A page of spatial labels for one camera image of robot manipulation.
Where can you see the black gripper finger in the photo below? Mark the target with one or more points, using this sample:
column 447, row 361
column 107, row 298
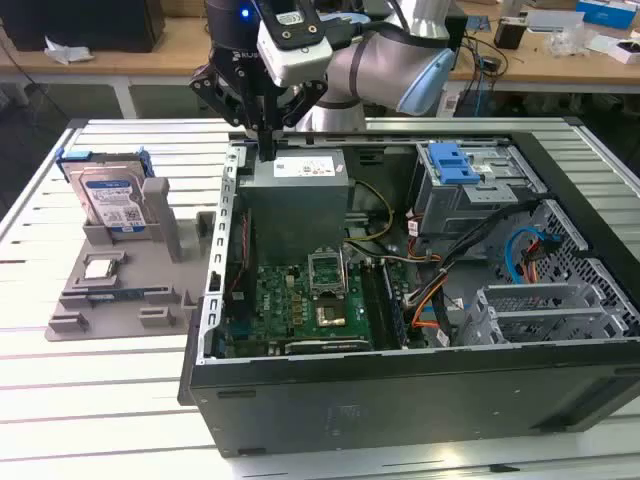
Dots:
column 302, row 102
column 215, row 87

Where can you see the hard disk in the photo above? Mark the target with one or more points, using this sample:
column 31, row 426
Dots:
column 112, row 195

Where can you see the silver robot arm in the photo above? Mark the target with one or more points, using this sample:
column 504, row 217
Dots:
column 380, row 65

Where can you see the metal disk bay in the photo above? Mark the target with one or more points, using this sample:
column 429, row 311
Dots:
column 530, row 320

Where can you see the wooden desk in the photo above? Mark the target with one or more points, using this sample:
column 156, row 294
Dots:
column 150, row 62

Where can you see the grey power supply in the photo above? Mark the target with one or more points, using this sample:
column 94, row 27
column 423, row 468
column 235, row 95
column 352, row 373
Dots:
column 295, row 215

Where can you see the large black box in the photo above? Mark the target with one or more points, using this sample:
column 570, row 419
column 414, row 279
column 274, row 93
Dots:
column 80, row 25

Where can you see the crumpled white paper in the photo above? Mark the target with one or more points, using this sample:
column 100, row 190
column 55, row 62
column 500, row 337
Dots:
column 67, row 52

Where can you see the blue plastic bay latch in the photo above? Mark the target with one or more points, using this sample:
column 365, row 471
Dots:
column 452, row 167

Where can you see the metal optical drive cage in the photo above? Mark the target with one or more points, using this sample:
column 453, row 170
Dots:
column 465, row 210

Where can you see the green motherboard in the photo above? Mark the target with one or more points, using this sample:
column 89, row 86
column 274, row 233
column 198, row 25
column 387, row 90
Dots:
column 280, row 305

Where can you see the CPU socket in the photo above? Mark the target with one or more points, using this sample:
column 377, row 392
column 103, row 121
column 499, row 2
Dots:
column 331, row 312

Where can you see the silver CPU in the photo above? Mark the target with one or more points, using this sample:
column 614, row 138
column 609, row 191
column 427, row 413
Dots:
column 101, row 269

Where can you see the black RAM slot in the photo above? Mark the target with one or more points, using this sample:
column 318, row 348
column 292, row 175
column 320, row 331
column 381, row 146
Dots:
column 372, row 305

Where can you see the small black device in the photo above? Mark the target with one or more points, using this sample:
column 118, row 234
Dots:
column 510, row 32

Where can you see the installed RAM stick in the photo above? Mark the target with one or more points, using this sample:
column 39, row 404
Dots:
column 394, row 305

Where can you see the dark RAM stick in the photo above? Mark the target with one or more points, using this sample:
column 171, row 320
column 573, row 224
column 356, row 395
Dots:
column 120, row 294

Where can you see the black graphics card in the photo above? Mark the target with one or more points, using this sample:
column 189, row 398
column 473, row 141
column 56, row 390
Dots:
column 325, row 346

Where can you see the grey parts rack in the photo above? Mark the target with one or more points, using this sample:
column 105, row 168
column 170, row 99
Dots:
column 115, row 325

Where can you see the clear plastic bag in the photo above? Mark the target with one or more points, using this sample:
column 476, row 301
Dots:
column 567, row 40

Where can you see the black PC case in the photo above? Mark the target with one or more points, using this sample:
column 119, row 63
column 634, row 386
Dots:
column 400, row 400

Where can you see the blue cardboard box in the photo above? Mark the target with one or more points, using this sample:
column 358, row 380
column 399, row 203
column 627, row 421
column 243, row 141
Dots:
column 607, row 12

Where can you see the white cardboard box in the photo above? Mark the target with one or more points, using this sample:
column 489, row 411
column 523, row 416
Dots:
column 617, row 50

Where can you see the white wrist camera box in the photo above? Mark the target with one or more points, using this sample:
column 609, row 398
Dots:
column 300, row 62

